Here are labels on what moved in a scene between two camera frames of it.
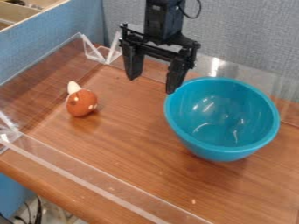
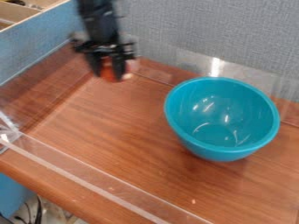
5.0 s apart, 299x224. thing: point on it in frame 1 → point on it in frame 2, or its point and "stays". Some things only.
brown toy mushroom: (81, 101) → (108, 69)
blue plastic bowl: (222, 119) stays
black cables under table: (30, 214) stays
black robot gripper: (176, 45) → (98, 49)
